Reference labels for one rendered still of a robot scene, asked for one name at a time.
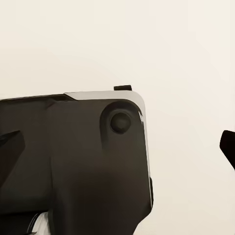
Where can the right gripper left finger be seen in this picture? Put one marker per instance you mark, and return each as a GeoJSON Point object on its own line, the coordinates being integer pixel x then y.
{"type": "Point", "coordinates": [12, 145]}

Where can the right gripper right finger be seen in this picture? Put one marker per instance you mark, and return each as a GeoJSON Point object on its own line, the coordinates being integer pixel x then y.
{"type": "Point", "coordinates": [227, 146]}

